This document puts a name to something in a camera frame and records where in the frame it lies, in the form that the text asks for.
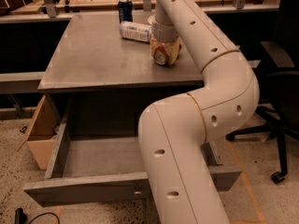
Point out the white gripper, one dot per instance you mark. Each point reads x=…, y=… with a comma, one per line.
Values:
x=165, y=33

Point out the red coke can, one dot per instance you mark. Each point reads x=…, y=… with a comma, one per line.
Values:
x=161, y=55

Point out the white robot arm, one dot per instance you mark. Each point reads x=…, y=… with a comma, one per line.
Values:
x=171, y=131

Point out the blue soda can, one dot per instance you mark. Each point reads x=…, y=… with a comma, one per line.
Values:
x=125, y=8

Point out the open grey top drawer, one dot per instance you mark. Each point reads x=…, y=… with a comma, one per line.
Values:
x=95, y=157

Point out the clear plastic water bottle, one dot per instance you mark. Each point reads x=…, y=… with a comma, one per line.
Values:
x=135, y=31

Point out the grey cabinet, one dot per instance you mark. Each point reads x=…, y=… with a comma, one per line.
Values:
x=110, y=78

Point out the black office chair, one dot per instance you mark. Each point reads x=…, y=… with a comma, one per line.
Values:
x=279, y=80

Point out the cardboard box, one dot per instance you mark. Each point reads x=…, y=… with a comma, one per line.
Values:
x=40, y=133

